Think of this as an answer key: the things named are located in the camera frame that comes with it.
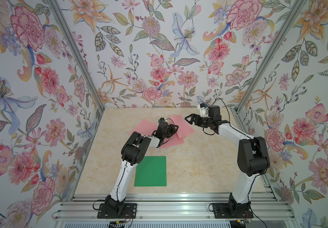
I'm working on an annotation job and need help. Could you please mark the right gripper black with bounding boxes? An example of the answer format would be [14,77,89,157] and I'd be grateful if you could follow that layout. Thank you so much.
[185,114,213,128]

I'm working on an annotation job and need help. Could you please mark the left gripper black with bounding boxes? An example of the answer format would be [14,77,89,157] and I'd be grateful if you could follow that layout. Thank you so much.
[160,124,178,139]

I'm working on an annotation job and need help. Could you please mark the pink paper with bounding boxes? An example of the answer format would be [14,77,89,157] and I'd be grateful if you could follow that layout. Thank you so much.
[159,133,184,149]
[170,115,195,139]
[129,119,158,135]

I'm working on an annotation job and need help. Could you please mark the green paper hidden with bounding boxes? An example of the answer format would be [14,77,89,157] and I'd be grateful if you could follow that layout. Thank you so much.
[134,156,167,187]

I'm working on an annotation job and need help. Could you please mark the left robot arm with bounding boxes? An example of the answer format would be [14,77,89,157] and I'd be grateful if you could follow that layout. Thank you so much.
[104,118,179,216]

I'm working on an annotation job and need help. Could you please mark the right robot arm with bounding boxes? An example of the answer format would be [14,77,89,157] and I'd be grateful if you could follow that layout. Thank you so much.
[184,104,270,217]

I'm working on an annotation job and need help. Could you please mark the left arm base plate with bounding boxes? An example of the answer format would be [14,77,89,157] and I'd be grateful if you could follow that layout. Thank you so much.
[97,203,137,219]

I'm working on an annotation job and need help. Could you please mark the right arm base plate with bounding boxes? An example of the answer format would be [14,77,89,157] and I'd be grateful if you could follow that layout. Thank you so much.
[211,203,254,220]

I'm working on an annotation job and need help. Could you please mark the right corner aluminium post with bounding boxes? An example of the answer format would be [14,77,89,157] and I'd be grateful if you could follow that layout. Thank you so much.
[235,0,307,113]

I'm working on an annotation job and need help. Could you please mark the corner aluminium post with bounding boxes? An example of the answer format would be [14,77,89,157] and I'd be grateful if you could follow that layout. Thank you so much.
[235,0,307,113]
[47,0,105,113]

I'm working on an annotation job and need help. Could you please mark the aluminium rail frame front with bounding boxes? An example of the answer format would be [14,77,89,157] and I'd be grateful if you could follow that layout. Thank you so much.
[52,192,299,228]

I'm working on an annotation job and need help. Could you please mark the left corner aluminium post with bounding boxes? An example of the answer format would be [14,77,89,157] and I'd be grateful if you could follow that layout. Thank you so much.
[47,0,105,113]

